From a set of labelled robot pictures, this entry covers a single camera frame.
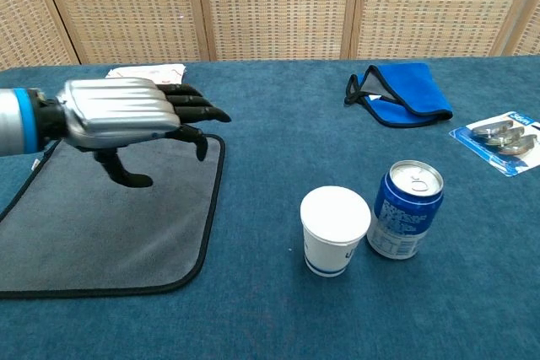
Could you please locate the blue cloth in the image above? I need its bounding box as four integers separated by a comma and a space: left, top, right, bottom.
343, 62, 454, 129

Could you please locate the blister pack of metal hooks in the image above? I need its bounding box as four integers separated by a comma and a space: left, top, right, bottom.
448, 110, 540, 178

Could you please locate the blue and white drink can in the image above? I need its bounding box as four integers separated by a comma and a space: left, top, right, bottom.
365, 159, 445, 261

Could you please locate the woven bamboo folding screen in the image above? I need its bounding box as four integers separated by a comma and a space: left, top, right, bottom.
0, 0, 540, 71

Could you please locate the grey and green cloth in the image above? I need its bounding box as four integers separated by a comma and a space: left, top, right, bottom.
0, 134, 227, 300

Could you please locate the pink and white tissue pack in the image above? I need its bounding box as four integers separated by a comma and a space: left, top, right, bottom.
104, 63, 188, 85

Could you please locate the teal felt covered table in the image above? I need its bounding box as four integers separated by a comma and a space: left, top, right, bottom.
0, 56, 540, 360

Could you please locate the white paper cup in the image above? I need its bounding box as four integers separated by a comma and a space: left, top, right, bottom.
300, 185, 372, 278

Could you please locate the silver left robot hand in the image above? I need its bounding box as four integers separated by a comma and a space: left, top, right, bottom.
54, 77, 232, 189

